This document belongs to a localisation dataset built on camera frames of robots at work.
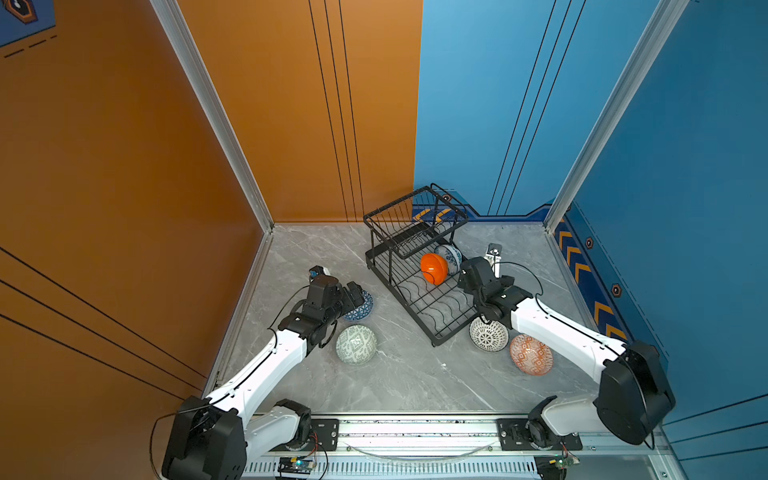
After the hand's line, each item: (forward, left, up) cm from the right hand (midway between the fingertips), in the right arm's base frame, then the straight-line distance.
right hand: (477, 274), depth 86 cm
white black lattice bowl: (-13, -4, -15) cm, 20 cm away
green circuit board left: (-44, +48, -16) cm, 67 cm away
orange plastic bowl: (+10, +11, -10) cm, 18 cm away
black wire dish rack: (+16, +18, -11) cm, 26 cm away
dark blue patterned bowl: (-4, +35, -13) cm, 37 cm away
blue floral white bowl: (+10, +5, -5) cm, 12 cm away
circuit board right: (-44, -14, -17) cm, 49 cm away
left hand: (-4, +36, -1) cm, 37 cm away
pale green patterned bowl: (-15, +36, -13) cm, 41 cm away
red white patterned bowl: (-18, -15, -14) cm, 28 cm away
